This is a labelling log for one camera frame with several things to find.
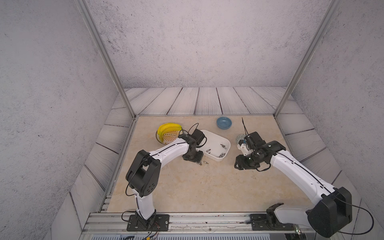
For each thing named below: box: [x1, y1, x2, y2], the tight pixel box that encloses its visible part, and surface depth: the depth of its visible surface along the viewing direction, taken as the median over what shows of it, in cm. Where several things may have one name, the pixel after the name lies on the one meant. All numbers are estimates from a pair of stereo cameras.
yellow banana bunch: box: [157, 123, 182, 143], surface depth 109 cm
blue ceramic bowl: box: [216, 116, 233, 130], surface depth 114 cm
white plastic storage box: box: [196, 129, 231, 162], surface depth 102 cm
